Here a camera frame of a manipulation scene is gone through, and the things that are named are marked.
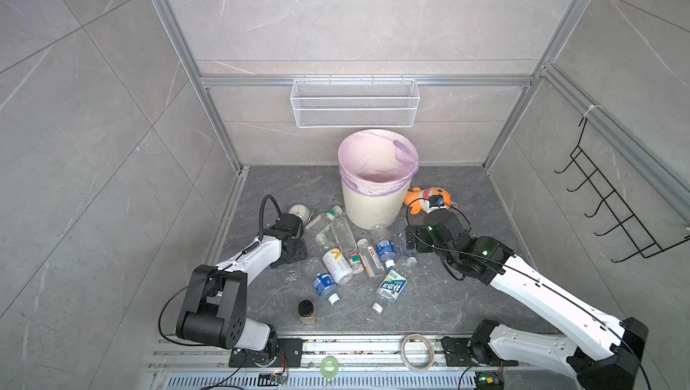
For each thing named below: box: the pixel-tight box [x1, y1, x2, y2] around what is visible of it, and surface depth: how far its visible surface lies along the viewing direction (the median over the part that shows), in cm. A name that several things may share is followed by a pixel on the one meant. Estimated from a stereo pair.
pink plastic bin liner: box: [337, 130, 419, 197], surface depth 94 cm
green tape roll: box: [319, 354, 339, 380], surface depth 73 cm
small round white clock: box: [288, 203, 311, 225], surface depth 102 cm
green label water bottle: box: [371, 259, 412, 314], surface depth 82 cm
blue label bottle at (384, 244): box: [371, 223, 397, 270], surface depth 90 cm
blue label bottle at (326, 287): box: [312, 272, 341, 306], surface depth 83 cm
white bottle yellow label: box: [322, 248, 354, 285], surface depth 86 cm
